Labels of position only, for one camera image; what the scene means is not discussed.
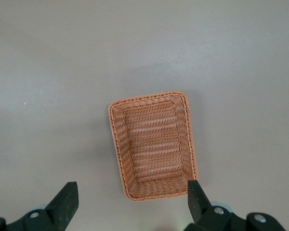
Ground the brown deep wicker basket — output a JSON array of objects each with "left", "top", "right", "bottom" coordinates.
[{"left": 107, "top": 90, "right": 199, "bottom": 201}]

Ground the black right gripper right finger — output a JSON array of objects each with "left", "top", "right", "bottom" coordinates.
[{"left": 184, "top": 179, "right": 286, "bottom": 231}]

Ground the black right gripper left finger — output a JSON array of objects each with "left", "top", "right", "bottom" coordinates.
[{"left": 0, "top": 181, "right": 79, "bottom": 231}]

